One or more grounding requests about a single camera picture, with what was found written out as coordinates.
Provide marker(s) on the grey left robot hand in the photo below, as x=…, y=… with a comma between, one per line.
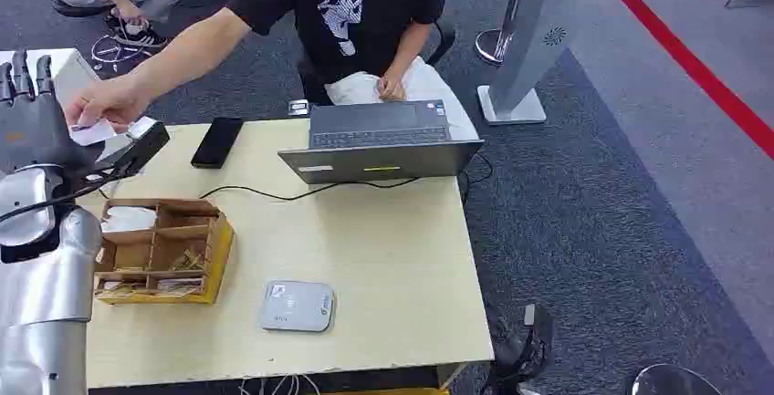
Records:
x=33, y=129

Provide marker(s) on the person's right hand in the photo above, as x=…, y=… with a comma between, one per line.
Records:
x=106, y=104

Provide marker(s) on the person's left hand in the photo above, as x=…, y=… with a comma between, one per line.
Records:
x=391, y=87

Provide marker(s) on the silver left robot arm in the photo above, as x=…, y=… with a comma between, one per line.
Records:
x=42, y=295

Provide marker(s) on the grey laptop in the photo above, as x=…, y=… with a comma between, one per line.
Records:
x=381, y=159

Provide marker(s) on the small silver device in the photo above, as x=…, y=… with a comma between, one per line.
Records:
x=298, y=107

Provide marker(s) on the white card stack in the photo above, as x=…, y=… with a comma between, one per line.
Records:
x=128, y=219

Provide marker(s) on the black smartphone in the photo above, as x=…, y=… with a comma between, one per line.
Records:
x=216, y=142

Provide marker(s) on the grey kiosk stand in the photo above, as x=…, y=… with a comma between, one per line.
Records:
x=535, y=29

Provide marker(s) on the wooden card box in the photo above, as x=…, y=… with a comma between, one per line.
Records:
x=181, y=247

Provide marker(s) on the printed card stack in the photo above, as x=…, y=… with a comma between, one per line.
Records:
x=176, y=286

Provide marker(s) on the white card reader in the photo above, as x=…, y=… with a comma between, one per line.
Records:
x=297, y=306

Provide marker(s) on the black robot foot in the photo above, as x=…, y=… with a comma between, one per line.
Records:
x=523, y=353

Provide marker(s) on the round chrome base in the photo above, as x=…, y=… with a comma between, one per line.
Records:
x=671, y=383

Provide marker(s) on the chrome stanchion post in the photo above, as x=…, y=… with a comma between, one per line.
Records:
x=499, y=42

